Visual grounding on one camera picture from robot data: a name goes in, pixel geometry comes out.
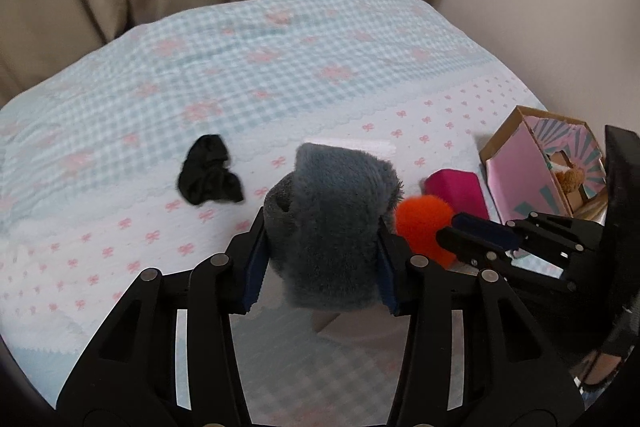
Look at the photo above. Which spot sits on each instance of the small brown plush toy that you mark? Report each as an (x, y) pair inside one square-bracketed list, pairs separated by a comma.
[(570, 179)]

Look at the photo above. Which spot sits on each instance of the black crumpled sock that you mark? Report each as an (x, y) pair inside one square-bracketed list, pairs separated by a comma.
[(209, 179)]

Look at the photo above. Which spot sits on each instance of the orange fluffy pom-pom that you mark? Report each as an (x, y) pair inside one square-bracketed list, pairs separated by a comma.
[(424, 224)]

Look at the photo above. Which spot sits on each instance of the magenta soft block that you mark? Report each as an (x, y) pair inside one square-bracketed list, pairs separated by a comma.
[(457, 192)]

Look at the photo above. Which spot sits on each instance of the checkered bow print blanket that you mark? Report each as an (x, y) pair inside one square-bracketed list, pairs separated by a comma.
[(200, 82)]

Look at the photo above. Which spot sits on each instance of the pink cardboard toy box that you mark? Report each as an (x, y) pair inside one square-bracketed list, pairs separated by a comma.
[(530, 167)]

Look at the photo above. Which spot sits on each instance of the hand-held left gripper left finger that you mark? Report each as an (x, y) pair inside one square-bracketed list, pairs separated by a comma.
[(253, 263)]

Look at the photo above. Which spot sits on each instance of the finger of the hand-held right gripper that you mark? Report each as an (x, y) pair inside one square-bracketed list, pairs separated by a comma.
[(462, 247), (482, 228)]

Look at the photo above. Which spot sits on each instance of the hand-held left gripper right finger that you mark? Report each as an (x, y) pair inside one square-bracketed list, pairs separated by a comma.
[(389, 272)]

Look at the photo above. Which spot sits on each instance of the grey fluffy plush sock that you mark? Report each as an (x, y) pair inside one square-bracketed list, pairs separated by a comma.
[(327, 227)]

